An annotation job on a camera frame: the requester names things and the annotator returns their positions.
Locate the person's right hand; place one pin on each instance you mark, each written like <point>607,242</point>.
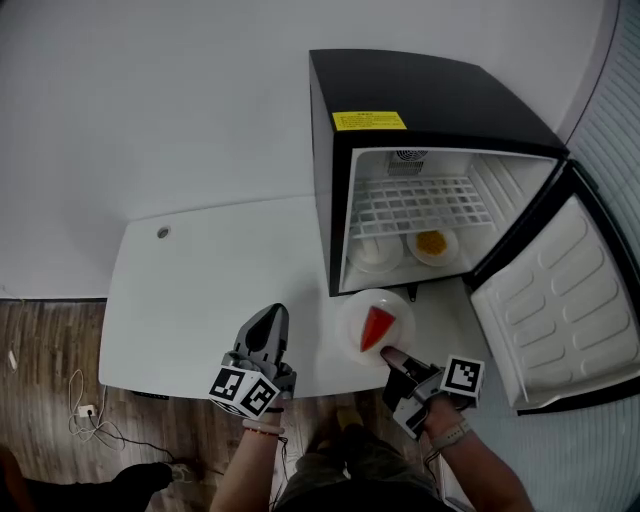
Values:
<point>447,415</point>

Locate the red object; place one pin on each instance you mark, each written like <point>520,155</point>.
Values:
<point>375,330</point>

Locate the person's dark clothing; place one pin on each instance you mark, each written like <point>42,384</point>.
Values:
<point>360,480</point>

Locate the white power socket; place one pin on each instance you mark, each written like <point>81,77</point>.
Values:
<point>87,411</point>

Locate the white round plate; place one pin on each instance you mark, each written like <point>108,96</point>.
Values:
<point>392,260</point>
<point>452,252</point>
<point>352,325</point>

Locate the white window blinds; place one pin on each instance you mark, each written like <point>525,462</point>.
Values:
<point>620,100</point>

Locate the yellow corn kernel food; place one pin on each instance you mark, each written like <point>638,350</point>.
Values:
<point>431,243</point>

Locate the black desk control panel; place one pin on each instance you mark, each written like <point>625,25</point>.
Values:
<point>152,396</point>

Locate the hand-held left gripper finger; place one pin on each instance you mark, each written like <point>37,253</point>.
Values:
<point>247,345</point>
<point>285,340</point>

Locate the black mini fridge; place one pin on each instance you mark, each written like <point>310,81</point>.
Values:
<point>425,90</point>

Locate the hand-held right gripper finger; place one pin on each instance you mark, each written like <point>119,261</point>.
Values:
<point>400,362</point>

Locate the pale wristwatch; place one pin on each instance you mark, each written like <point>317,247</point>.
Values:
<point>450,436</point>

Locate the person's shoe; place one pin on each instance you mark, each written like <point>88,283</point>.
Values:
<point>350,420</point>
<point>182,472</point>

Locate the person's right forearm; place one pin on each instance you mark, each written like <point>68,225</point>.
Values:
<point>480,480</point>

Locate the yellow warning label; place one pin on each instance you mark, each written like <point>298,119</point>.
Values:
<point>369,121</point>

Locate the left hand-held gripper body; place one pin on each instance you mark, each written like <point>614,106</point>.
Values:
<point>245,392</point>

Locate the small white adapter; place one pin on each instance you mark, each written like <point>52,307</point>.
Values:
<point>12,360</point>

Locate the person's left forearm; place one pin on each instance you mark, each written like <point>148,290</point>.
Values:
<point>245,475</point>

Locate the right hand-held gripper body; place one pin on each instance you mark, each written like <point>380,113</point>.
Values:
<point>462,377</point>

